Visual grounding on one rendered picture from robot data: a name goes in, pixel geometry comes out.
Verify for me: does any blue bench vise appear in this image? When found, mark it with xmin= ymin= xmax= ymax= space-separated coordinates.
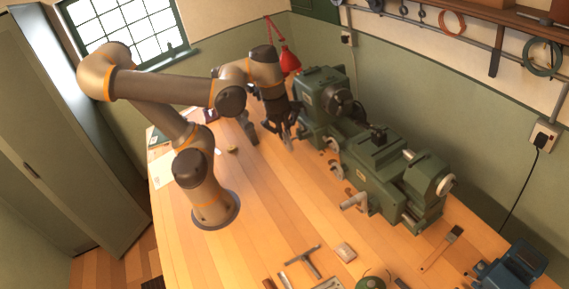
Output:
xmin=463 ymin=237 xmax=550 ymax=289

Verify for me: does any white apron handwheel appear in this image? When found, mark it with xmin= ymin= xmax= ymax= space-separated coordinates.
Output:
xmin=328 ymin=159 xmax=346 ymax=182

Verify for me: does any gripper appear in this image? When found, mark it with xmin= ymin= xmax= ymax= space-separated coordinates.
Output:
xmin=260 ymin=95 xmax=304 ymax=138

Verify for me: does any green round oil can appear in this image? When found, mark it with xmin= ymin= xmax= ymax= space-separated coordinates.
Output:
xmin=354 ymin=269 xmax=389 ymax=289

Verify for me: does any black power cable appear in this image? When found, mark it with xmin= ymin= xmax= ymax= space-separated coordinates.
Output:
xmin=497 ymin=132 xmax=550 ymax=235

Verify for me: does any green lathe body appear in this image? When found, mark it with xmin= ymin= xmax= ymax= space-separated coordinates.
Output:
xmin=291 ymin=63 xmax=459 ymax=237

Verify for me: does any grey green metal cabinet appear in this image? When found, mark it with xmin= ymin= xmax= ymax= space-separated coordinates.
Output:
xmin=0 ymin=2 xmax=153 ymax=261

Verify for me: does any green framed window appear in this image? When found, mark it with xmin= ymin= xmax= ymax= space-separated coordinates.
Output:
xmin=52 ymin=0 xmax=199 ymax=73

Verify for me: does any white paper sheet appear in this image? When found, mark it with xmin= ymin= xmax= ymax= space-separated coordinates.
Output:
xmin=148 ymin=148 xmax=178 ymax=191

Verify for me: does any orange cable coil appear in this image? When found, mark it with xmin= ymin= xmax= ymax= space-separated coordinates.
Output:
xmin=437 ymin=8 xmax=468 ymax=38

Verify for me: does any grey wall rail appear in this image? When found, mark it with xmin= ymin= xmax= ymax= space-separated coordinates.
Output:
xmin=341 ymin=3 xmax=569 ymax=125

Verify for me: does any grey rod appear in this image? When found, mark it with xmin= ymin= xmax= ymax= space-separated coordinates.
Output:
xmin=515 ymin=10 xmax=556 ymax=28

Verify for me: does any red work lamp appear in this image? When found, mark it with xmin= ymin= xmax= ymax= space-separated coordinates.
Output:
xmin=263 ymin=14 xmax=304 ymax=78

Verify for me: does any small pink grey block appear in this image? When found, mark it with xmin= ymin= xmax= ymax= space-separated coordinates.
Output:
xmin=333 ymin=241 xmax=358 ymax=265

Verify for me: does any grey round base plate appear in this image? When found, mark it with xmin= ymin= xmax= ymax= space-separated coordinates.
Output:
xmin=190 ymin=188 xmax=242 ymax=232

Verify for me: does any grey metal plate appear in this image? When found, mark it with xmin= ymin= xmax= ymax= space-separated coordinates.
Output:
xmin=310 ymin=275 xmax=346 ymax=289

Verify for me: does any green book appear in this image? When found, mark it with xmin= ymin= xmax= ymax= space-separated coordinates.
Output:
xmin=148 ymin=124 xmax=172 ymax=149

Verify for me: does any grey gear comb stand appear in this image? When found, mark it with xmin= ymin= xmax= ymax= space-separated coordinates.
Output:
xmin=235 ymin=108 xmax=260 ymax=148

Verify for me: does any black tool post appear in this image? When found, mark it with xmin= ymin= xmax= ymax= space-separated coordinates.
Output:
xmin=370 ymin=127 xmax=389 ymax=149

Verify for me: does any grey lever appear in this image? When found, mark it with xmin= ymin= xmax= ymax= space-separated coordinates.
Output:
xmin=281 ymin=128 xmax=295 ymax=153

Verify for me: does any dark floor vent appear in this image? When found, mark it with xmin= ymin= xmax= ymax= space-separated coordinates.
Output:
xmin=140 ymin=274 xmax=167 ymax=289

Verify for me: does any grey metal file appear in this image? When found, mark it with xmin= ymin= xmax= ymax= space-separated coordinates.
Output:
xmin=276 ymin=270 xmax=295 ymax=289

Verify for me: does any green belt ring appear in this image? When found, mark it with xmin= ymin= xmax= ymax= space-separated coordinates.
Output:
xmin=521 ymin=36 xmax=565 ymax=78

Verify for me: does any white wall socket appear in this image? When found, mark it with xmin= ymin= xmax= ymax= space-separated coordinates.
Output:
xmin=527 ymin=116 xmax=564 ymax=155

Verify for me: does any white crank handle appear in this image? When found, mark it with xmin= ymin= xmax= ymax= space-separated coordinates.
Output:
xmin=339 ymin=190 xmax=371 ymax=215

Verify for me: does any white carriage handwheel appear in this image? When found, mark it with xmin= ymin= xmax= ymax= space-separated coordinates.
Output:
xmin=321 ymin=134 xmax=341 ymax=155

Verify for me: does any grey T-handle key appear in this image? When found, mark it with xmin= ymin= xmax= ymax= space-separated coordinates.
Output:
xmin=284 ymin=243 xmax=324 ymax=281

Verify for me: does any dark grey lathe chuck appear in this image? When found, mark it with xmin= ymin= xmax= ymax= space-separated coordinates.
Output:
xmin=319 ymin=85 xmax=356 ymax=119

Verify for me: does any white tailstock handwheel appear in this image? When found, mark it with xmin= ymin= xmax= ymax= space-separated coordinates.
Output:
xmin=435 ymin=172 xmax=459 ymax=199

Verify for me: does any brown wooden wall shelf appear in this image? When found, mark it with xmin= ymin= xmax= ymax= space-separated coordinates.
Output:
xmin=330 ymin=0 xmax=569 ymax=79

